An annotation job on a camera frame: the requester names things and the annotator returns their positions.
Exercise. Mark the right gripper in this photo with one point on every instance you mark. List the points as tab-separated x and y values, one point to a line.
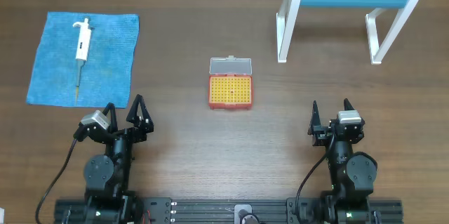
350	132

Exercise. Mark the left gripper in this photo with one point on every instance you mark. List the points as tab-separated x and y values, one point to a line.
122	136

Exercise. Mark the white pipette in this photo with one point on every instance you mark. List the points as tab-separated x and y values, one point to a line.
83	43

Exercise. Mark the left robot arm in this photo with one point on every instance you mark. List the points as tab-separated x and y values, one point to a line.
105	175

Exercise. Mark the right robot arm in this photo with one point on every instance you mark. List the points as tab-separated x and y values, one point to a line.
354	175

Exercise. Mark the blue cloth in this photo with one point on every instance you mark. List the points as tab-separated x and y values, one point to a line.
108	62

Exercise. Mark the red and yellow tip box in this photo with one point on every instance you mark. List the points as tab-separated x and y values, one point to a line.
230	90

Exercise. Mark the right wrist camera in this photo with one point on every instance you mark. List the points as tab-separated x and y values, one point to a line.
349	117

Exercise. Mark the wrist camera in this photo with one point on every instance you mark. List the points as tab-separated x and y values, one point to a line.
94	118
349	117

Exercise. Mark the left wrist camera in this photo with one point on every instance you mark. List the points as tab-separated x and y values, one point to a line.
94	118

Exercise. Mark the mounting rail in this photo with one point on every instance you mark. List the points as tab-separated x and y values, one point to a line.
210	211

